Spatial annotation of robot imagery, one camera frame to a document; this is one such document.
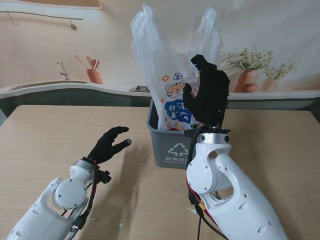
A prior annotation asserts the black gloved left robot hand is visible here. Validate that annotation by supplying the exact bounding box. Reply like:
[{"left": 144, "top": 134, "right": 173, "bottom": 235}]
[{"left": 87, "top": 126, "right": 133, "bottom": 165}]

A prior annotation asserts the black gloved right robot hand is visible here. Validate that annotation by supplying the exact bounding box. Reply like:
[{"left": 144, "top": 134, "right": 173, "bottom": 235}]
[{"left": 182, "top": 54, "right": 231, "bottom": 128}]

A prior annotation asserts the white printed plastic bag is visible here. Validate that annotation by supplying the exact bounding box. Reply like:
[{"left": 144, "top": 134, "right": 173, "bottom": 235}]
[{"left": 130, "top": 4, "right": 224, "bottom": 132}]

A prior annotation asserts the grey plastic waste bin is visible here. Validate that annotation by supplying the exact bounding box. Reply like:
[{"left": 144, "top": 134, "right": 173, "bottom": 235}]
[{"left": 146, "top": 97, "right": 227, "bottom": 170}]

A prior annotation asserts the printed kitchen backdrop cloth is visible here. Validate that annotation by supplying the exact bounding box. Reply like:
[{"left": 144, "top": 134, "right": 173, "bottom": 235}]
[{"left": 0, "top": 0, "right": 320, "bottom": 126}]

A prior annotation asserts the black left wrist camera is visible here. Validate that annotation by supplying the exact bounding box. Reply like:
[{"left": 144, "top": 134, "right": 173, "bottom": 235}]
[{"left": 97, "top": 169, "right": 113, "bottom": 185}]

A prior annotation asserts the red black left arm cable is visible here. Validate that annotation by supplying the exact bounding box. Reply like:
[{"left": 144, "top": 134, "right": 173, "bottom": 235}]
[{"left": 65, "top": 161, "right": 101, "bottom": 237}]

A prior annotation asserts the red black arm cable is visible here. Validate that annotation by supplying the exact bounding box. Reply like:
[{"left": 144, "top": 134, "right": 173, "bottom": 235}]
[
  {"left": 186, "top": 128, "right": 230, "bottom": 240},
  {"left": 65, "top": 161, "right": 101, "bottom": 237}
]

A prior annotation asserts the red black right arm cable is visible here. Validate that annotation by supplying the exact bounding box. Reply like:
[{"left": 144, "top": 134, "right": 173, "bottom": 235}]
[{"left": 186, "top": 128, "right": 230, "bottom": 240}]

